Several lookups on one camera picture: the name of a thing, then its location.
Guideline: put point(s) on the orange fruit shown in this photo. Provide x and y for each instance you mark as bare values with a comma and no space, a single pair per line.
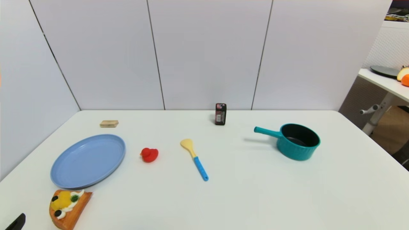
405,80

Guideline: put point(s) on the small wooden block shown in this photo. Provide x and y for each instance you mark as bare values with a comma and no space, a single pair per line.
109,123

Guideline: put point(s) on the black equipment base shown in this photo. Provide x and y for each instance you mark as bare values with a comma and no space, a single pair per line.
403,158

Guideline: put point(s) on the red rubber duck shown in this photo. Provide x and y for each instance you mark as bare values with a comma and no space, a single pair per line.
149,155

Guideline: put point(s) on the blue oval plate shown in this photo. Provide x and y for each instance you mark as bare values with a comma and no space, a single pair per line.
88,161

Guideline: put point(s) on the pale yellow fruit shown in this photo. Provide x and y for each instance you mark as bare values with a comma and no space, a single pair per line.
401,74

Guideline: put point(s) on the white table leg with crank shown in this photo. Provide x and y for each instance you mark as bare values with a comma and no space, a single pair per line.
378,113

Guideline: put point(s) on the white side table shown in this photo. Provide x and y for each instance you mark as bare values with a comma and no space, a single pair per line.
383,82

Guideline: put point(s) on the triangle bread with fruit topping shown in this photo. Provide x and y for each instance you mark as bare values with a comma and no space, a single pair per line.
72,214

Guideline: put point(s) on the white pegboard panel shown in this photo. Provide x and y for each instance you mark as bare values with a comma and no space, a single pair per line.
389,48

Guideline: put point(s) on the yellow green shelf clutter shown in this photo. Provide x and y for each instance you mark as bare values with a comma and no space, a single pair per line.
397,16

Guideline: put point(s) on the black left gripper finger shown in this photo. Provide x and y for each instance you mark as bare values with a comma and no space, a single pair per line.
17,223

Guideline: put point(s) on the dark grey round plate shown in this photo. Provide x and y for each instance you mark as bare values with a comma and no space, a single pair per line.
383,71

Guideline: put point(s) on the small black box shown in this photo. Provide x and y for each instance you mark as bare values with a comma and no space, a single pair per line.
220,114

